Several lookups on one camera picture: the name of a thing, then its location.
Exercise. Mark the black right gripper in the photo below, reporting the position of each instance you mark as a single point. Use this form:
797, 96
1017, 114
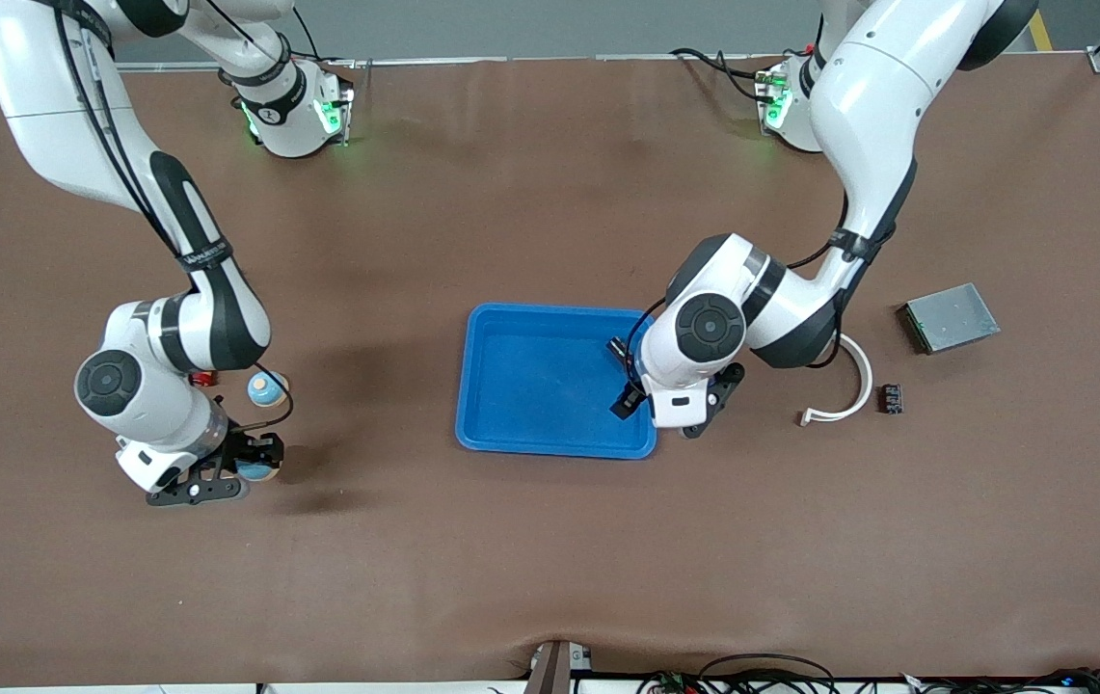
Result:
247, 448

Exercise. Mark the light blue desk bell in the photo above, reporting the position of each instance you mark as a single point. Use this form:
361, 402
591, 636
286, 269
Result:
258, 473
267, 388

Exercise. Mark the dark capacitor with white print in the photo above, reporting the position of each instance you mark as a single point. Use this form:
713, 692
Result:
892, 399

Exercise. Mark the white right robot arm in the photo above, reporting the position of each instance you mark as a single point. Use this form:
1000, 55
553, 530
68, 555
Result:
39, 96

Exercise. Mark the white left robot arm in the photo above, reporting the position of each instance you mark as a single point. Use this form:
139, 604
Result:
877, 96

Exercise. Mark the blue plastic tray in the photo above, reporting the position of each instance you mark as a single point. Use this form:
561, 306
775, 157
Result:
530, 386

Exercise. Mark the red emergency button orange base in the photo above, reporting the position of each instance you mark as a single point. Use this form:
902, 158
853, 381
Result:
202, 379

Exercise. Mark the brown table mat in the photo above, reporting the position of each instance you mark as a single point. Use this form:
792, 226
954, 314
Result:
318, 578

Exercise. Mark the grey metal box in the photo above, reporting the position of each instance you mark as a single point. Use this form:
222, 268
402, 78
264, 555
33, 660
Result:
954, 318

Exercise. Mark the white curved plastic bracket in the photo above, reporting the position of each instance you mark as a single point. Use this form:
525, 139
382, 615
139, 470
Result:
808, 418

